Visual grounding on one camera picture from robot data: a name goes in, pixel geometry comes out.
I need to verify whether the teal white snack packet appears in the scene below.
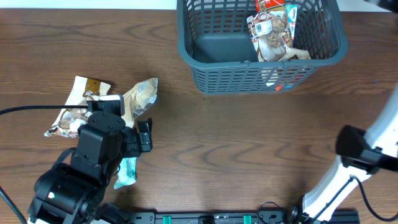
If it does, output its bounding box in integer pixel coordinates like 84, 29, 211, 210
114, 157, 137, 189

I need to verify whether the grey plastic lattice basket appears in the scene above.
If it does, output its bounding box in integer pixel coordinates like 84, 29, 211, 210
177, 0, 348, 95

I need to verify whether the beige brown snack bag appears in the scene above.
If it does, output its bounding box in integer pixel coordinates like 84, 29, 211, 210
246, 9, 311, 62

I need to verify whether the red San Remo spaghetti pack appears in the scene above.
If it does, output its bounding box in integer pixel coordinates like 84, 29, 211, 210
254, 0, 285, 12

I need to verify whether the blue Kleenex tissue pack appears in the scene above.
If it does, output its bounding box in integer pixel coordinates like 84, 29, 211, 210
285, 4, 298, 40

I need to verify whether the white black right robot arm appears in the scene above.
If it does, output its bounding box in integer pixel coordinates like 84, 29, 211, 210
287, 89, 397, 223

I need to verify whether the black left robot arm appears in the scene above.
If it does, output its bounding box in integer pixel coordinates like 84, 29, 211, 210
28, 112, 153, 223

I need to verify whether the black camera cable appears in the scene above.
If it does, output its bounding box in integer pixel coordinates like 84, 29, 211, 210
0, 105, 88, 116

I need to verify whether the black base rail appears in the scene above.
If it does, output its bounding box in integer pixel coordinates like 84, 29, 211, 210
99, 203, 361, 224

